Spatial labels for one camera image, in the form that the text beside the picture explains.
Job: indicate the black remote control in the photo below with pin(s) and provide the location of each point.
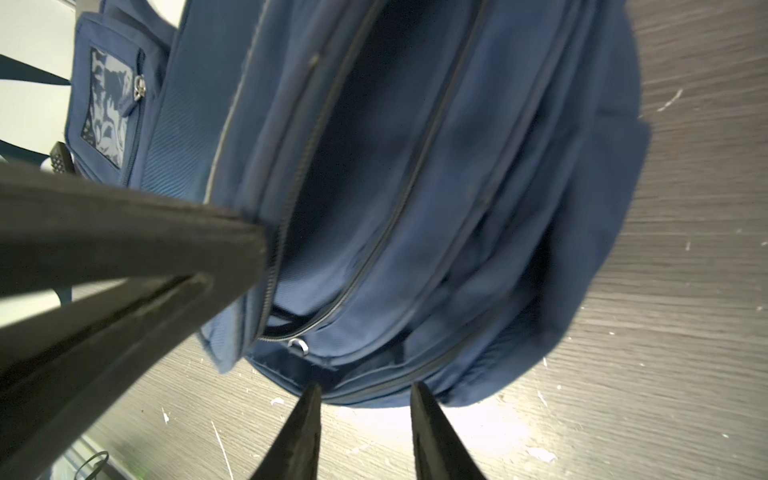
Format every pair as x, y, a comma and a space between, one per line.
61, 159

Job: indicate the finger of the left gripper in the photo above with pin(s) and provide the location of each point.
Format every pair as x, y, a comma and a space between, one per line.
165, 267

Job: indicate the navy blue student backpack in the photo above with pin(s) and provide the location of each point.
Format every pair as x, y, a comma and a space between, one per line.
439, 181

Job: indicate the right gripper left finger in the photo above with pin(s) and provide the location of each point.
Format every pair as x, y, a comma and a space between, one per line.
294, 454

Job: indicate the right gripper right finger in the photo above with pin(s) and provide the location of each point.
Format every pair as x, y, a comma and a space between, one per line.
438, 450

